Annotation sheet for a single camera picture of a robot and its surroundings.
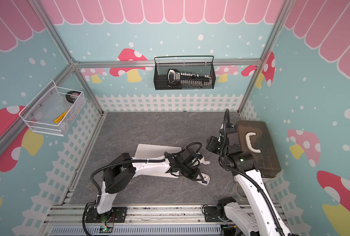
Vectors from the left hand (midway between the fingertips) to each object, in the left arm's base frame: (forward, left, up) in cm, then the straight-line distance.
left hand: (200, 181), depth 81 cm
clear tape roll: (-6, -20, -1) cm, 21 cm away
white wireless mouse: (+2, -3, +1) cm, 4 cm away
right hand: (+13, -4, +21) cm, 25 cm away
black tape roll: (+34, +72, +29) cm, 84 cm away
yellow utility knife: (+19, +71, +29) cm, 79 cm away
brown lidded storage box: (+19, -29, +16) cm, 39 cm away
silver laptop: (+20, +31, -4) cm, 37 cm away
